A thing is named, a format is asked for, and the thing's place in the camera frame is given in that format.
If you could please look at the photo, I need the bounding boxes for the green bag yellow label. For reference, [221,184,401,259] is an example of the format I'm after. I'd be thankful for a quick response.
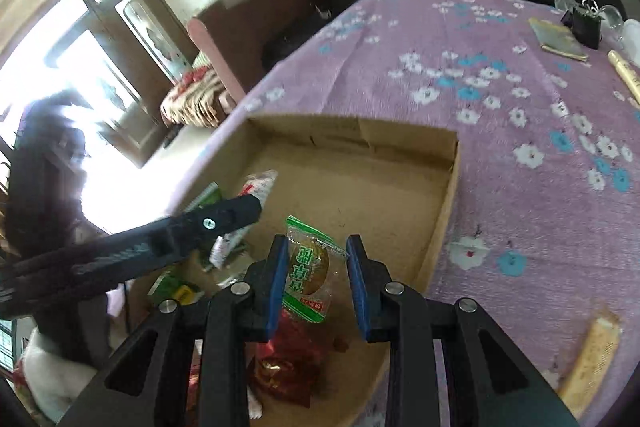
[148,270,204,306]

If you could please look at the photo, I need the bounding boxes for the large red snack bag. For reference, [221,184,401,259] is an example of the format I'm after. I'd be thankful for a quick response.
[250,309,326,407]

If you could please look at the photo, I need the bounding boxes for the dark green foil bag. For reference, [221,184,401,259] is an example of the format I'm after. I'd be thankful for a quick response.
[183,182,222,212]

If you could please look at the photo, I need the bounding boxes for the clear green cake packet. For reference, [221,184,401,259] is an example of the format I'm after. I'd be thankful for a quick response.
[283,216,347,324]

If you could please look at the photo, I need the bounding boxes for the white packet red square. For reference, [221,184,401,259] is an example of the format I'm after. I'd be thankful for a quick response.
[209,169,278,269]

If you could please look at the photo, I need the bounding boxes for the white gloved left hand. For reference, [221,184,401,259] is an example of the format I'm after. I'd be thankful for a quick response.
[22,327,98,424]

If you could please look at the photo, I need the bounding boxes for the purple floral tablecloth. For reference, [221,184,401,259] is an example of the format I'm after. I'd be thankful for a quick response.
[176,0,639,426]

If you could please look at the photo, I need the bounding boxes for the floral blanket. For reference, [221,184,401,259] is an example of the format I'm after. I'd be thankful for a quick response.
[160,65,236,129]

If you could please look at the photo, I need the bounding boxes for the shallow cardboard box tray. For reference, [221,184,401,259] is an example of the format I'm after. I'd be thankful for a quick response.
[157,115,459,426]

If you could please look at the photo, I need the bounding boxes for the brown armchair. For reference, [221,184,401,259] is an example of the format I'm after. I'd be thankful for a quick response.
[186,0,312,103]

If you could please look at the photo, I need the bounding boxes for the cream lotion tube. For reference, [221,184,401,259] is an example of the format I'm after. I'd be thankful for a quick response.
[608,50,640,104]

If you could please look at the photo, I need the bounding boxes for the olive green notebook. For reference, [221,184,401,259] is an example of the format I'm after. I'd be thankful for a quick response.
[528,17,589,63]

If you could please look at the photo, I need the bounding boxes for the black pen cup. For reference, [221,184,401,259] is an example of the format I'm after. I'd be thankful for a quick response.
[561,0,601,50]

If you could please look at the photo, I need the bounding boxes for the clear plastic cup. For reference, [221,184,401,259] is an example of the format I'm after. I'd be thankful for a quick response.
[598,4,624,38]

